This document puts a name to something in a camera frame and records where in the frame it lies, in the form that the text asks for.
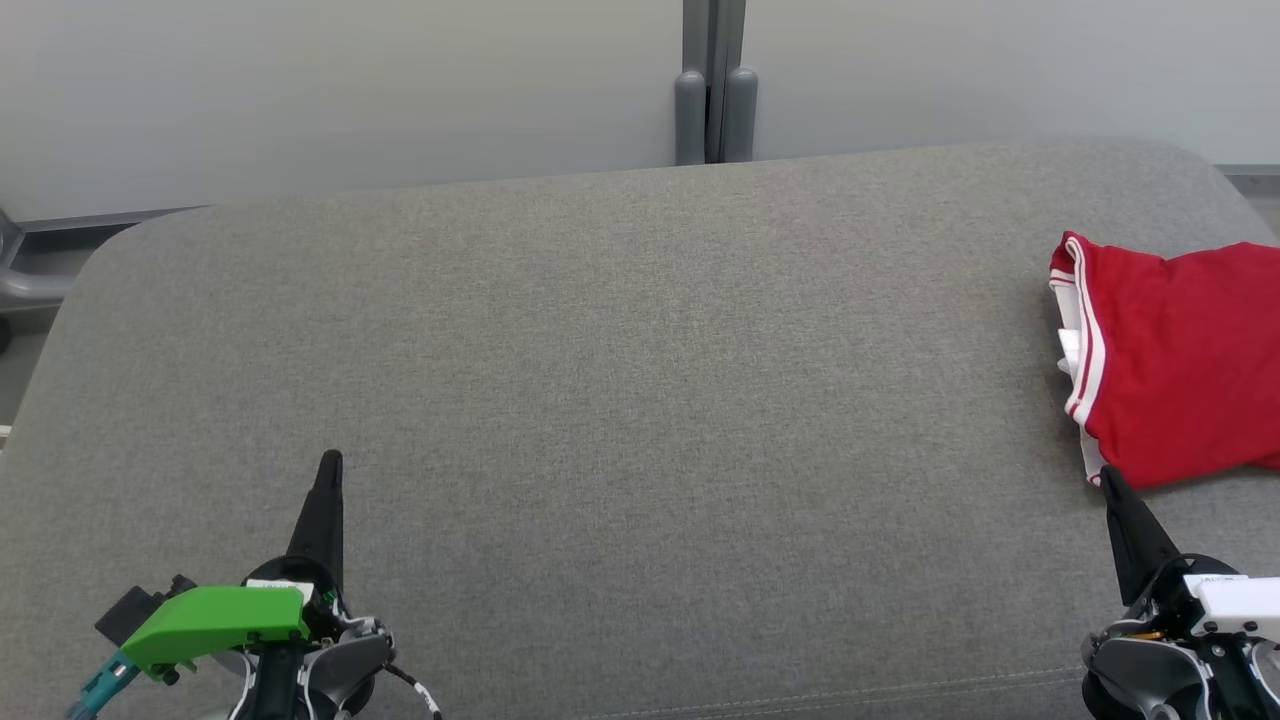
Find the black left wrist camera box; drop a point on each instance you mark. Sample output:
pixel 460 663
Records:
pixel 135 605

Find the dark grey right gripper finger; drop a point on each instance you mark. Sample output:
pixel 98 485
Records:
pixel 1135 540

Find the grey window frame post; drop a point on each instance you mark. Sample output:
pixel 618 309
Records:
pixel 715 90

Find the red basketball jersey white trim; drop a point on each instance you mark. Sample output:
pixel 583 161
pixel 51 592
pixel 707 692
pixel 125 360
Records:
pixel 1180 360

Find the grey metal frame with caster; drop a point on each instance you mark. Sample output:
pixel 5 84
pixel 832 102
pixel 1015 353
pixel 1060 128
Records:
pixel 30 280

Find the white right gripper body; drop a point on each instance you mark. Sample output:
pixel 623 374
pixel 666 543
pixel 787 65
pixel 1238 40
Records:
pixel 1245 605

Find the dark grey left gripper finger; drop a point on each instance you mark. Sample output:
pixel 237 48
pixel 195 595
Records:
pixel 322 520

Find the teal left camera connector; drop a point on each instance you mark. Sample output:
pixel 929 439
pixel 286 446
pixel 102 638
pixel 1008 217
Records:
pixel 105 685

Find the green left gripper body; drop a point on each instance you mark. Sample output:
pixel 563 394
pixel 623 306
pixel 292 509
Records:
pixel 220 615

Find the grey fabric sofa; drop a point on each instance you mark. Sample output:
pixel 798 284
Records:
pixel 650 400

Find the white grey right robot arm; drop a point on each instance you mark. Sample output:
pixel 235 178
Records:
pixel 1150 670

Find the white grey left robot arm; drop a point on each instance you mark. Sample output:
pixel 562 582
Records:
pixel 330 660

